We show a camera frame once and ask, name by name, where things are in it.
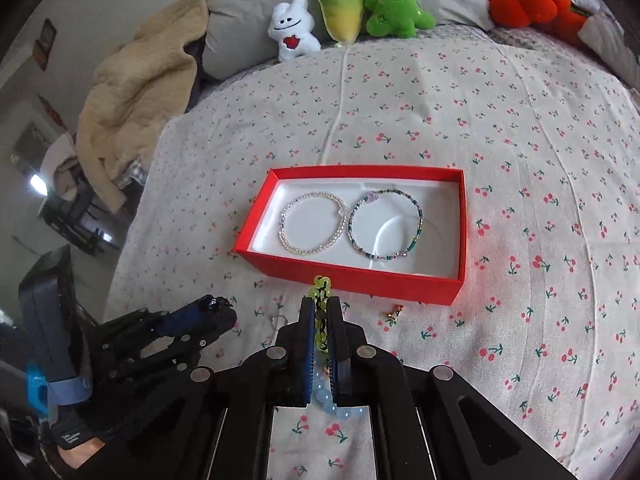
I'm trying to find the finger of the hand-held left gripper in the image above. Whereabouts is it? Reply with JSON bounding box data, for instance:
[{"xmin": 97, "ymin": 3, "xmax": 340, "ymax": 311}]
[
  {"xmin": 100, "ymin": 296, "xmax": 238, "ymax": 356},
  {"xmin": 102, "ymin": 327, "xmax": 232, "ymax": 398}
]

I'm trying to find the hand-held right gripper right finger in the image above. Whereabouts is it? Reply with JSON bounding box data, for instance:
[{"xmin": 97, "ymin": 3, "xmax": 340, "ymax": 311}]
[{"xmin": 329, "ymin": 296, "xmax": 577, "ymax": 480}]

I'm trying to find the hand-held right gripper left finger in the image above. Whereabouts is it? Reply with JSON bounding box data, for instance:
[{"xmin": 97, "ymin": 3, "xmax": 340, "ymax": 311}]
[{"xmin": 107, "ymin": 296, "xmax": 317, "ymax": 480}]

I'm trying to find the yellow-green woven bracelet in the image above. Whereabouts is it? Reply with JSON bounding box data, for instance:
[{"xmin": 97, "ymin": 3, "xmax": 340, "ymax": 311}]
[{"xmin": 310, "ymin": 274, "xmax": 332, "ymax": 361}]

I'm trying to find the red jewelry box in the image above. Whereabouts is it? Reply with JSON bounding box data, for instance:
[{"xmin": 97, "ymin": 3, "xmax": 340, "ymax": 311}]
[{"xmin": 233, "ymin": 165, "xmax": 467, "ymax": 307}]

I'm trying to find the white pearl bead bracelet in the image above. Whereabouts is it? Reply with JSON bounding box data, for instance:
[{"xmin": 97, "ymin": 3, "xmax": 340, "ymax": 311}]
[{"xmin": 278, "ymin": 191, "xmax": 348, "ymax": 256}]

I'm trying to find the green bead bracelet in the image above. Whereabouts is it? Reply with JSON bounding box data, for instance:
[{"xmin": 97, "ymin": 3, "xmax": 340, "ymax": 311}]
[{"xmin": 347, "ymin": 188, "xmax": 425, "ymax": 262}]

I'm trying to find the person's left hand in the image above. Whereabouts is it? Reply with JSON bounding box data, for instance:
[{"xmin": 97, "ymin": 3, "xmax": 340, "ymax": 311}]
[{"xmin": 56, "ymin": 439, "xmax": 108, "ymax": 478}]

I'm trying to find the dark chair with clothes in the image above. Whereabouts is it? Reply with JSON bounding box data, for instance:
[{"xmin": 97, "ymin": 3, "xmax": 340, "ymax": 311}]
[{"xmin": 41, "ymin": 157, "xmax": 123, "ymax": 257}]

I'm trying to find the beige quilted blanket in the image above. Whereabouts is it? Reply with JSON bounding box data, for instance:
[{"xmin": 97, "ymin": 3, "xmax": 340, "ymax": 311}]
[{"xmin": 76, "ymin": 0, "xmax": 211, "ymax": 213}]

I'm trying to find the cherry print bedsheet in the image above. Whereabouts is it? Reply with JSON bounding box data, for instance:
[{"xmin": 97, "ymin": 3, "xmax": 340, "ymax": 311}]
[{"xmin": 102, "ymin": 22, "xmax": 640, "ymax": 480}]

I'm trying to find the white bunny plush toy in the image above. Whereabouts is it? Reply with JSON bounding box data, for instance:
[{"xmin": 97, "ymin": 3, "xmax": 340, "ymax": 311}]
[{"xmin": 267, "ymin": 0, "xmax": 322, "ymax": 64}]

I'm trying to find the yellow-green radish plush toy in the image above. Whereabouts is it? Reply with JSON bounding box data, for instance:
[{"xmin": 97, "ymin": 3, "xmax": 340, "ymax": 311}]
[{"xmin": 316, "ymin": 0, "xmax": 367, "ymax": 47}]

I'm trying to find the green tree plush toy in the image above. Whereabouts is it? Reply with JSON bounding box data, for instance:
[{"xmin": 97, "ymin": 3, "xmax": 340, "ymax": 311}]
[{"xmin": 363, "ymin": 0, "xmax": 437, "ymax": 39}]

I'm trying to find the orange persimmon plush toy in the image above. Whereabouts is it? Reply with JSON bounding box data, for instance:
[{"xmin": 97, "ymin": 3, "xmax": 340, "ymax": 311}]
[{"xmin": 480, "ymin": 0, "xmax": 591, "ymax": 47}]

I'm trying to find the small dark wall frame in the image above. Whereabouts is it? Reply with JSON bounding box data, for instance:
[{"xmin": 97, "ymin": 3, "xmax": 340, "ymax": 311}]
[{"xmin": 32, "ymin": 18, "xmax": 58, "ymax": 72}]

